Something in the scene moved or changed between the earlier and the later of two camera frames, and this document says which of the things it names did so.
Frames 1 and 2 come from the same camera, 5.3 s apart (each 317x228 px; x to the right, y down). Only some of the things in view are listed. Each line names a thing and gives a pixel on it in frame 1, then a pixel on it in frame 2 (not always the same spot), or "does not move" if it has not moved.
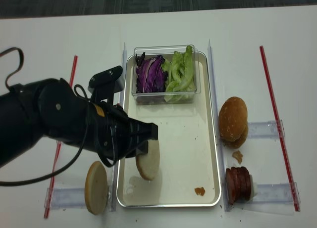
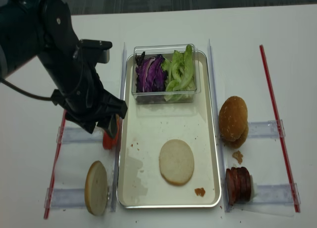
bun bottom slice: [148, 163] -> [176, 162]
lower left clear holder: [66, 198] does not move
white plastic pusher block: [252, 188] does not move
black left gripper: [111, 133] -> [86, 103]
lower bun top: [237, 144] does not move
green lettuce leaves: [180, 75] does not move
